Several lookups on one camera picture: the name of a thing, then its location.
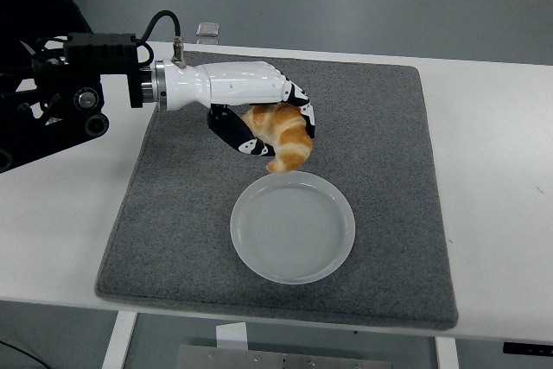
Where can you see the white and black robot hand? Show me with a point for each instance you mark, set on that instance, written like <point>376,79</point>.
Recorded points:
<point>224,81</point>

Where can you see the golden croissant bread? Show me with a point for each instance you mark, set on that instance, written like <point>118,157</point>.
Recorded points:
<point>289,140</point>

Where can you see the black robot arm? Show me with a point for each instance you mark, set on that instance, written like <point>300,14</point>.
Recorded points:
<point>95,55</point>

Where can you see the pale grey round plate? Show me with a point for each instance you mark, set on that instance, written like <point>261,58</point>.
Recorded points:
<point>294,230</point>

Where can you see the grey metal plate with screws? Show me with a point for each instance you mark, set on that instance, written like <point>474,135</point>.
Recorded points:
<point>281,358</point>

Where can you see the small clear square floor object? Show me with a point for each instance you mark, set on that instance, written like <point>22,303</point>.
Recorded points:
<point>208,29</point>

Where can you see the grey felt mat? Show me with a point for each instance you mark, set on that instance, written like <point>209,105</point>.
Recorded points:
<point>367,135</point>

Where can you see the white table leg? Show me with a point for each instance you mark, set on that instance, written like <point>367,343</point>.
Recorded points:
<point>447,354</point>
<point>117,341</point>

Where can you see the black table control panel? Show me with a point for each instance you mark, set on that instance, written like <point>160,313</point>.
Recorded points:
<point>527,348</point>

